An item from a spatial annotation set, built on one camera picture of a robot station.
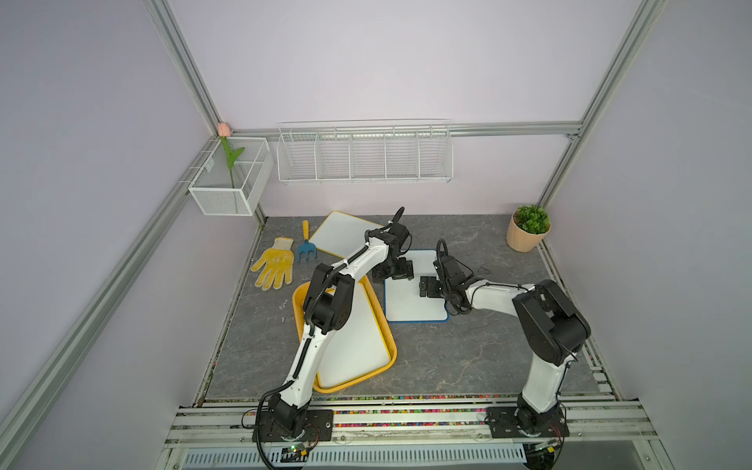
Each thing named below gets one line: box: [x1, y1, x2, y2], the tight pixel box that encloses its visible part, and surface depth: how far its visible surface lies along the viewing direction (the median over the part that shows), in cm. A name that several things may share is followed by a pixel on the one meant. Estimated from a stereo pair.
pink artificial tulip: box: [217, 121, 246, 189], surface depth 92 cm
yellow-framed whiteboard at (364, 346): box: [313, 275, 398, 395], surface depth 86 cm
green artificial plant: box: [513, 203, 552, 235], surface depth 104 cm
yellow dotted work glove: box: [249, 236, 295, 291], surface depth 108 cm
